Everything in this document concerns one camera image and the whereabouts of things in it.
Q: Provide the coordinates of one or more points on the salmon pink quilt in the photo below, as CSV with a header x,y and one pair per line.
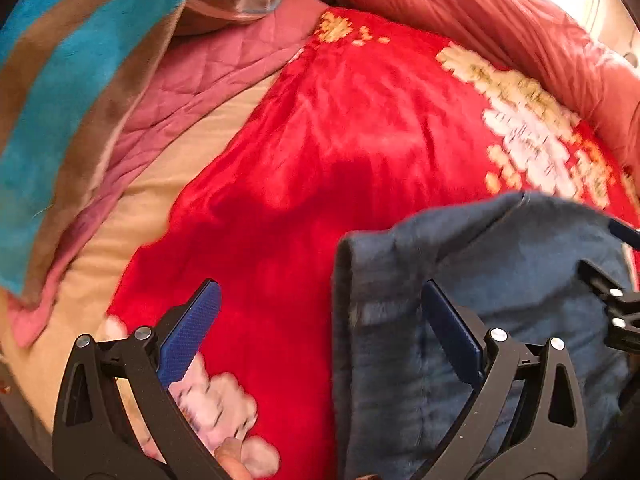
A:
x,y
543,42

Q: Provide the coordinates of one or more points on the left hand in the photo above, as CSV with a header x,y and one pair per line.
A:
x,y
228,456

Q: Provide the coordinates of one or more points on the pink quilted pad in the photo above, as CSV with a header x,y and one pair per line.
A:
x,y
196,75

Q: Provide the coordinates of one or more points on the blue denim pants lace hem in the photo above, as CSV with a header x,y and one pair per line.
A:
x,y
512,260

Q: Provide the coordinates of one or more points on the beige mattress sheet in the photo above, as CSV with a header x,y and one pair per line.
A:
x,y
89,283

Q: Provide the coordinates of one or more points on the red floral blanket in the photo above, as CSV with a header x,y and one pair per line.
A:
x,y
370,125

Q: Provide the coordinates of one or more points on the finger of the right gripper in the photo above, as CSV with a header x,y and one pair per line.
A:
x,y
626,233
618,302

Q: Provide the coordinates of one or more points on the striped towel pillow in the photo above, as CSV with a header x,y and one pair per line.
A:
x,y
71,72

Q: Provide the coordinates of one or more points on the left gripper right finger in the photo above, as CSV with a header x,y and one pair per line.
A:
x,y
524,418

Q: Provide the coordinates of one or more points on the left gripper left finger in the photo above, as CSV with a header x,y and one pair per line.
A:
x,y
93,437

